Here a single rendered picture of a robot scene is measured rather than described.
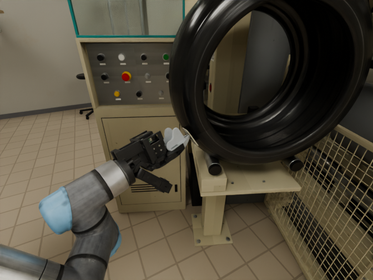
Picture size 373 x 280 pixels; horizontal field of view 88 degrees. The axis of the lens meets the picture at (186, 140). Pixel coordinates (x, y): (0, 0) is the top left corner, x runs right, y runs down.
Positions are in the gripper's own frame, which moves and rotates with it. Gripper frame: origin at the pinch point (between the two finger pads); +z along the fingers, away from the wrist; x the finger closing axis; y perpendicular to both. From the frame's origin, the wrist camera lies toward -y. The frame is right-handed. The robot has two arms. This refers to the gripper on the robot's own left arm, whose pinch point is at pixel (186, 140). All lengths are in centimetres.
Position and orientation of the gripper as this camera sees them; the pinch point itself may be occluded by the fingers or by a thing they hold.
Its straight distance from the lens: 55.0
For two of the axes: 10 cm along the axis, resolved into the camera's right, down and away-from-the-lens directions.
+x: -6.4, -0.5, 7.7
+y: -3.3, -8.9, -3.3
